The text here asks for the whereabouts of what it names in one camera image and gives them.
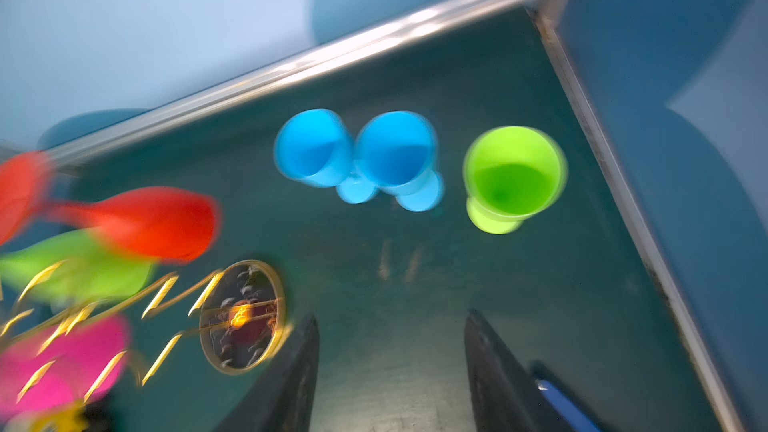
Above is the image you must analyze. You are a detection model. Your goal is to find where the right frame post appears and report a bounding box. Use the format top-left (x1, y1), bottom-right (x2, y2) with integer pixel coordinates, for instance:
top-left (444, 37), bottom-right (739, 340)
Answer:
top-left (533, 12), bottom-right (747, 432)

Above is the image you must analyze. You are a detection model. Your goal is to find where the gold wire glass rack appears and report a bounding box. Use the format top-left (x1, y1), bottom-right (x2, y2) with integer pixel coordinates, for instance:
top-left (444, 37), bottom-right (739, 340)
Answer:
top-left (1, 259), bottom-right (286, 404)

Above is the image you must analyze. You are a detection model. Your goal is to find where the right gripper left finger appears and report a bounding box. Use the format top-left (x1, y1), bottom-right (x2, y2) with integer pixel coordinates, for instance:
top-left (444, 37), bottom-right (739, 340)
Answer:
top-left (216, 313), bottom-right (320, 432)

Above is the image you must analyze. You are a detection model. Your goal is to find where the blue wine glass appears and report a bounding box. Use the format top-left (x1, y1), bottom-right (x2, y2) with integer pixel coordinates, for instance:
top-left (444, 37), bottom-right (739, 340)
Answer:
top-left (355, 111), bottom-right (444, 212)
top-left (273, 109), bottom-right (378, 204)

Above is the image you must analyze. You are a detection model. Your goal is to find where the red wine glass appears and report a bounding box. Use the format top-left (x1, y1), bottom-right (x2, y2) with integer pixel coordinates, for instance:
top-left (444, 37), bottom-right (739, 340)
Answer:
top-left (1, 151), bottom-right (221, 262)

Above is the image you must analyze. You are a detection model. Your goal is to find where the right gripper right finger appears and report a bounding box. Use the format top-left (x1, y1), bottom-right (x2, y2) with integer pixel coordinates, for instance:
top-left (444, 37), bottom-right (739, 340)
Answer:
top-left (464, 309), bottom-right (573, 431)

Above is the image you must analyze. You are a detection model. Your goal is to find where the pink wine glass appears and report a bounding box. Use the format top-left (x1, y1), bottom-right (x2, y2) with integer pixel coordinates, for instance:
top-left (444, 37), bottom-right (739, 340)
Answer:
top-left (1, 316), bottom-right (131, 421)

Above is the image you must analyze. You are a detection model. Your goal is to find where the green wine glass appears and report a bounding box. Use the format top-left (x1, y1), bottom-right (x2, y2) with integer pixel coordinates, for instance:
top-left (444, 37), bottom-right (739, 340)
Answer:
top-left (463, 126), bottom-right (568, 235)
top-left (1, 230), bottom-right (157, 304)

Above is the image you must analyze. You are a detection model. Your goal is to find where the back frame bar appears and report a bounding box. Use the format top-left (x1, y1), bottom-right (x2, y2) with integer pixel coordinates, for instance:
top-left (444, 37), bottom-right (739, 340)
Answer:
top-left (0, 0), bottom-right (595, 172)

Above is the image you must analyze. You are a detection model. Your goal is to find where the yellow black work glove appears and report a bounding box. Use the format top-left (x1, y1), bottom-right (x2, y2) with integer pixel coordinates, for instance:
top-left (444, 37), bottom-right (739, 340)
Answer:
top-left (2, 404), bottom-right (113, 432)

